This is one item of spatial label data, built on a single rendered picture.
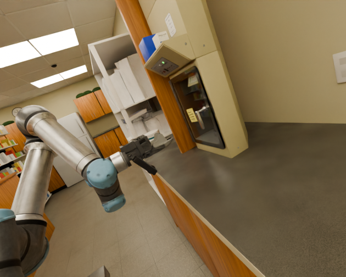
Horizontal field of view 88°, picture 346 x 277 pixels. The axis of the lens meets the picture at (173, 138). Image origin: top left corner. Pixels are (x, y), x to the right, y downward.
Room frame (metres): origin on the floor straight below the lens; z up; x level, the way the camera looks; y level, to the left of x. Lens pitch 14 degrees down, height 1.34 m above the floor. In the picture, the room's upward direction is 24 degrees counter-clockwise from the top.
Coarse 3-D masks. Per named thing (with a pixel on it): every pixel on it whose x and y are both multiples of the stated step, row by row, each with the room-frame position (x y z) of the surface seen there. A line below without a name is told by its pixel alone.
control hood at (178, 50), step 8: (168, 40) 0.73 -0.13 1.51; (176, 40) 0.74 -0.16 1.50; (184, 40) 0.75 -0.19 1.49; (160, 48) 0.76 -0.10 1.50; (168, 48) 0.74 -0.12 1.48; (176, 48) 0.74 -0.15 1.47; (184, 48) 0.75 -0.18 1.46; (152, 56) 0.86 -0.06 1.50; (160, 56) 0.83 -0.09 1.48; (168, 56) 0.80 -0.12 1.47; (176, 56) 0.77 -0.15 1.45; (184, 56) 0.75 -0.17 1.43; (192, 56) 0.76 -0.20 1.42; (144, 64) 1.01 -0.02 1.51; (152, 64) 0.95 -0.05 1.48; (176, 64) 0.84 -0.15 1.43; (184, 64) 0.81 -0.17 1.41
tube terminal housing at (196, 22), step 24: (168, 0) 0.80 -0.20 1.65; (192, 0) 0.78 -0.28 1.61; (192, 24) 0.77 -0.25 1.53; (192, 48) 0.76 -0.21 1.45; (216, 48) 0.79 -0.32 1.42; (216, 72) 0.78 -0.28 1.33; (216, 96) 0.77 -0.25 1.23; (216, 120) 0.77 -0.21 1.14; (240, 120) 0.81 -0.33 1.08; (240, 144) 0.78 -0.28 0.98
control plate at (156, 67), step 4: (160, 60) 0.86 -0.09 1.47; (164, 60) 0.85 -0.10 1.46; (168, 60) 0.83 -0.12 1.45; (156, 64) 0.92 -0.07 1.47; (160, 64) 0.90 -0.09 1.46; (164, 64) 0.89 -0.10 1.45; (168, 64) 0.87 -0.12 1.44; (172, 64) 0.85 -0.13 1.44; (152, 68) 0.99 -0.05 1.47; (156, 68) 0.97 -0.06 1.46; (160, 68) 0.95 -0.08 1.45; (164, 68) 0.93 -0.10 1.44; (172, 68) 0.89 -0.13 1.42; (160, 72) 1.00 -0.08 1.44; (168, 72) 0.96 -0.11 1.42
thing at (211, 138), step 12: (192, 72) 0.80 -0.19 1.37; (180, 84) 0.94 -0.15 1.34; (192, 84) 0.83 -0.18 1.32; (180, 96) 0.99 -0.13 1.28; (192, 96) 0.87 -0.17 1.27; (204, 96) 0.77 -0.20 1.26; (192, 108) 0.91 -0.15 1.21; (204, 120) 0.84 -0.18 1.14; (192, 132) 1.02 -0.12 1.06; (204, 132) 0.89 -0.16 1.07; (216, 132) 0.78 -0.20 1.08; (204, 144) 0.93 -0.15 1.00; (216, 144) 0.81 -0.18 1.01
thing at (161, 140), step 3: (159, 135) 0.70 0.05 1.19; (162, 135) 0.71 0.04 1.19; (159, 138) 0.70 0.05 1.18; (162, 138) 0.71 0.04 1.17; (165, 138) 0.71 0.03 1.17; (171, 138) 0.72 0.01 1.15; (156, 141) 0.70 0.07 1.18; (159, 141) 0.70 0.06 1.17; (162, 141) 0.70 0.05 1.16; (165, 141) 0.71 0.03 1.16; (168, 141) 0.71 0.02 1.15; (153, 144) 0.69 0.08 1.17; (156, 144) 0.70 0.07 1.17; (159, 144) 0.70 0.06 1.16; (162, 144) 0.70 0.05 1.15; (165, 144) 0.70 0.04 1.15; (168, 144) 0.71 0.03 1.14; (156, 147) 0.69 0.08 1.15
